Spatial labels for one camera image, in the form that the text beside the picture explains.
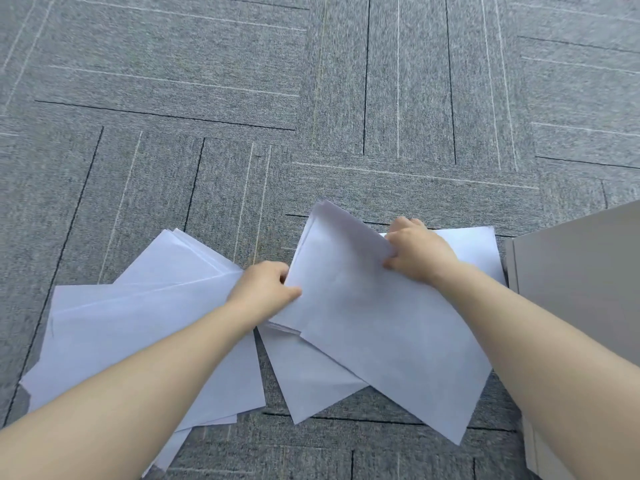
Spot person's right hand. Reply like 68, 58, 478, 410
382, 217, 459, 288

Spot person's left hand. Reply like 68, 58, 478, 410
226, 261, 303, 329

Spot bundle of white paper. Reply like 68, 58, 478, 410
267, 200, 494, 446

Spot person's right forearm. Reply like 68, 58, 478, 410
425, 261, 640, 480

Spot person's left forearm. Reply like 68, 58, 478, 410
0, 300, 262, 480

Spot single white paper sheet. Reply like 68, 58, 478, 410
257, 325, 371, 426
380, 226, 507, 288

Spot pile of white paper sheets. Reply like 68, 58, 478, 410
20, 228, 267, 471

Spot grey cabinet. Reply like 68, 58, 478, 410
503, 200, 640, 480

